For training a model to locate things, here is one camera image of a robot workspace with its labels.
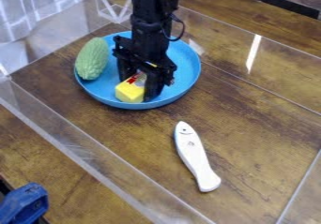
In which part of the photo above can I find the black cable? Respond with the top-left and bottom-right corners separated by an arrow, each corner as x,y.
160,13 -> 187,43

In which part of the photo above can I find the clear acrylic enclosure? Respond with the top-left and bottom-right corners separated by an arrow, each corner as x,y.
0,0 -> 321,224

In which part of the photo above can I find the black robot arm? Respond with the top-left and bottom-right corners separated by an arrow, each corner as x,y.
112,0 -> 179,101

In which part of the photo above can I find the black bar in background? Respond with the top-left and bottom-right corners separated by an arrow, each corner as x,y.
257,0 -> 321,19

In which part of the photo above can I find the green bumpy toy gourd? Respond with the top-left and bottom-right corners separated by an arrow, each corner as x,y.
75,37 -> 110,81

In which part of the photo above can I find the yellow toy brick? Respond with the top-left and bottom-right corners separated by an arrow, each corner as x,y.
115,71 -> 147,103

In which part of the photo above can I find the blue round tray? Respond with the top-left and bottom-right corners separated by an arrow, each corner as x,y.
73,31 -> 202,110

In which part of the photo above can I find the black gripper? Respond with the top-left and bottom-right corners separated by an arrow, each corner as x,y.
112,36 -> 176,101

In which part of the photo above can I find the blue clamp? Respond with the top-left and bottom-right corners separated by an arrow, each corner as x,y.
0,183 -> 49,224

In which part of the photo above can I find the white checked curtain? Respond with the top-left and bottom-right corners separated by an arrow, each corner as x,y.
0,0 -> 83,44

